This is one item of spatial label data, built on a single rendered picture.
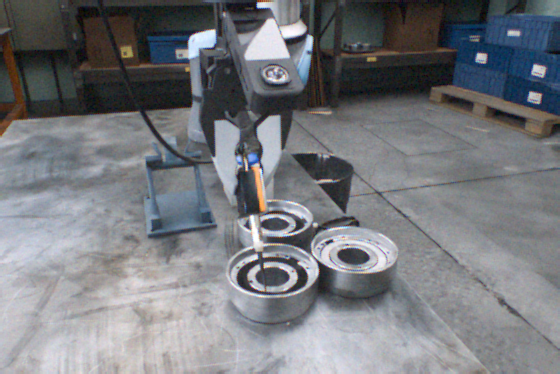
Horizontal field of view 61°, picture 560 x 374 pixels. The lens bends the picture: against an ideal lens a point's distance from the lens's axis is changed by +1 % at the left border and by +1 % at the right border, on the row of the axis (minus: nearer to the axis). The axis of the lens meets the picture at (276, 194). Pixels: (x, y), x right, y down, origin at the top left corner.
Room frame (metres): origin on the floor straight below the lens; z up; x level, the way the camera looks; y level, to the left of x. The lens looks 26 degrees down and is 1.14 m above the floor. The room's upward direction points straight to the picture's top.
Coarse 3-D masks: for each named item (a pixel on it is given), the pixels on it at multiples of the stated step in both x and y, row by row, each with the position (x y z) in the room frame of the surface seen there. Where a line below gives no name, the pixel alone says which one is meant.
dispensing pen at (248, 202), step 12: (240, 144) 0.49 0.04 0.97; (240, 156) 0.49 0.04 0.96; (240, 180) 0.45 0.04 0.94; (252, 180) 0.46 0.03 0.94; (240, 192) 0.45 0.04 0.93; (252, 192) 0.45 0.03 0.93; (240, 204) 0.46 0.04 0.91; (252, 204) 0.44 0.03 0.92; (240, 216) 0.45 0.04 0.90; (252, 216) 0.45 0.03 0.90; (252, 228) 0.44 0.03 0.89; (252, 240) 0.44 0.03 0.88; (264, 276) 0.42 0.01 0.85
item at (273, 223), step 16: (272, 208) 0.61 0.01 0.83; (288, 208) 0.61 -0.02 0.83; (304, 208) 0.59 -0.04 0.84; (240, 224) 0.54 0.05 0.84; (272, 224) 0.58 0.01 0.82; (288, 224) 0.57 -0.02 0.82; (240, 240) 0.54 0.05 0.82; (272, 240) 0.51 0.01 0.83; (288, 240) 0.51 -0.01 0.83; (304, 240) 0.53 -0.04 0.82
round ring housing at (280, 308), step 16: (240, 256) 0.47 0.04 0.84; (256, 256) 0.48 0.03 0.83; (272, 256) 0.48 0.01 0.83; (288, 256) 0.48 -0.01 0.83; (304, 256) 0.47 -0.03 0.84; (256, 272) 0.45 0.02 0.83; (272, 272) 0.46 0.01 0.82; (288, 272) 0.45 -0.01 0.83; (240, 288) 0.40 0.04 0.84; (256, 288) 0.42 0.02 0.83; (272, 288) 0.42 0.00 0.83; (304, 288) 0.40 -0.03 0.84; (240, 304) 0.40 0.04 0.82; (256, 304) 0.39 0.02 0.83; (272, 304) 0.39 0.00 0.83; (288, 304) 0.39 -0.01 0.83; (304, 304) 0.40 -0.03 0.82; (256, 320) 0.40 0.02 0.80; (272, 320) 0.39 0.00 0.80; (288, 320) 0.40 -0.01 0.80
